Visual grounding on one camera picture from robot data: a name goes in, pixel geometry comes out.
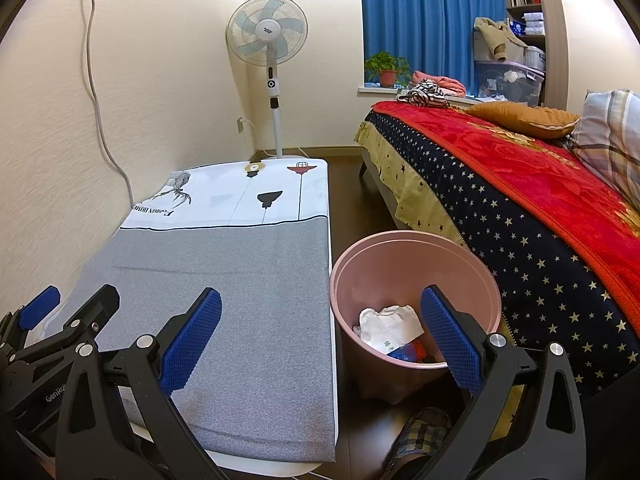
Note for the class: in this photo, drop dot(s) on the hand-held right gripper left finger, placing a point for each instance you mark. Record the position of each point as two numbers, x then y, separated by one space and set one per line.
192 340

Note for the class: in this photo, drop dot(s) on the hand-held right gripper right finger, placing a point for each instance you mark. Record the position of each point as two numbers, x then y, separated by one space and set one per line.
450 340

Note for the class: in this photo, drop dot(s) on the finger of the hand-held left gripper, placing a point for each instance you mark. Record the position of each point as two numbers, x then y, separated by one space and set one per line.
95 312
40 305

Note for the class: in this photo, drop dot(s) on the blue plastic bag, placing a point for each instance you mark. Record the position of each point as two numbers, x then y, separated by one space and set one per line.
407 350

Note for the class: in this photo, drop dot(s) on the cream torn paper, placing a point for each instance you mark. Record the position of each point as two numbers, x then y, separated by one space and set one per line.
390 325

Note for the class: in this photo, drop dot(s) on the pink plastic bin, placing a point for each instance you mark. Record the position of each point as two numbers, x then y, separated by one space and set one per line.
395 270

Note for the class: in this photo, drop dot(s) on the grey white covered table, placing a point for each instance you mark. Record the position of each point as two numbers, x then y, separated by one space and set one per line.
225 285

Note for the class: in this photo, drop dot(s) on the plaid slipper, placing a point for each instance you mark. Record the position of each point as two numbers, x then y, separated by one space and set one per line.
420 435

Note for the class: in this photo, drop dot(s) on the navy yellow star bedsheet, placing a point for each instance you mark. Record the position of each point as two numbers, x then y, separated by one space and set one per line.
500 240

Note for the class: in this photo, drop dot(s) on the red floral blanket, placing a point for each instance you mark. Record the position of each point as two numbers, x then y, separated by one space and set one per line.
525 170

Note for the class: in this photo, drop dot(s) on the brown pillow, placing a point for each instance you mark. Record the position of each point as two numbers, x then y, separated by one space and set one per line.
525 117

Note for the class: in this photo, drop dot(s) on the black white striped cloth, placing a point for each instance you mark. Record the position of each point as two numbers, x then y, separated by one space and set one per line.
425 95

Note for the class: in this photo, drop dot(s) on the pink cloth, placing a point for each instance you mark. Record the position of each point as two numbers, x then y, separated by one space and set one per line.
442 84

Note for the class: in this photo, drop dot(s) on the plaid pillow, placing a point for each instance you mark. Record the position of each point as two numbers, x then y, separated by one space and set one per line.
610 135

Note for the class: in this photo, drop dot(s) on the white window sill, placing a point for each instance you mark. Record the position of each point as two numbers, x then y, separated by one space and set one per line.
377 90

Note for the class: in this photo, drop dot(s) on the clear storage box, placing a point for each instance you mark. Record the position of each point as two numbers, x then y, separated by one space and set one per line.
510 85

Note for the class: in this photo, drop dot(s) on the potted green plant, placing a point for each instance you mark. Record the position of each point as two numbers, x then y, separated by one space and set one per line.
387 72

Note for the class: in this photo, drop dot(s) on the grey storage box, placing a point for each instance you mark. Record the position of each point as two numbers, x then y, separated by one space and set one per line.
534 57

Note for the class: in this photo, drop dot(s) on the beige jacket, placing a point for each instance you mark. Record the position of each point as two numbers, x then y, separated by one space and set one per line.
492 35

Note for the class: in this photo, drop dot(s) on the white standing fan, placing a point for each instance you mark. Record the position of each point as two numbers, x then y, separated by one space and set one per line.
267 30

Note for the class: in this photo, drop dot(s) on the wooden bookshelf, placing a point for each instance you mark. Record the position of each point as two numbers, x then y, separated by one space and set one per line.
552 35

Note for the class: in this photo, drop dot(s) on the blue curtain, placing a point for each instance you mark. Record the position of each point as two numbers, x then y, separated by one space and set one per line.
430 15

